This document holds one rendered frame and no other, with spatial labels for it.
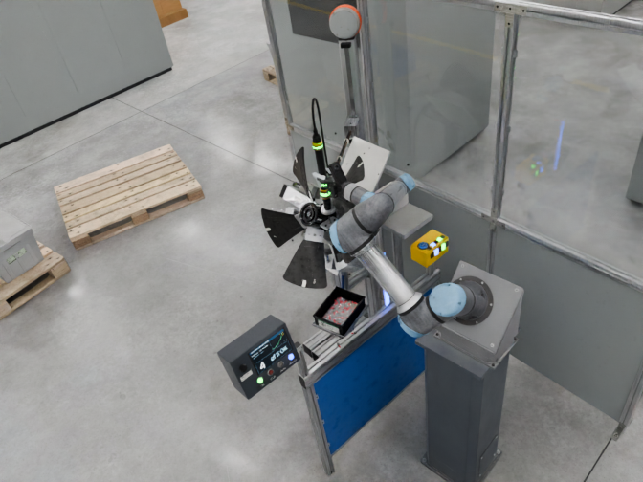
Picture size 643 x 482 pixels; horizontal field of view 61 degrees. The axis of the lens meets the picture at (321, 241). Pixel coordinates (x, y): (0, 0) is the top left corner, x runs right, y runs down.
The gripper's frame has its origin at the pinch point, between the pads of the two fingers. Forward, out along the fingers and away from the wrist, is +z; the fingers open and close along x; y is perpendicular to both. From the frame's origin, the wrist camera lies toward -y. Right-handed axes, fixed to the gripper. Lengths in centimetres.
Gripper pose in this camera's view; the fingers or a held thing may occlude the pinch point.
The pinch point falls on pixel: (318, 170)
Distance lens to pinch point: 247.9
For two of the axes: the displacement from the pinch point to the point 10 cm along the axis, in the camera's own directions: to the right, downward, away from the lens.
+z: -6.5, -4.2, 6.3
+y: 1.3, 7.6, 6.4
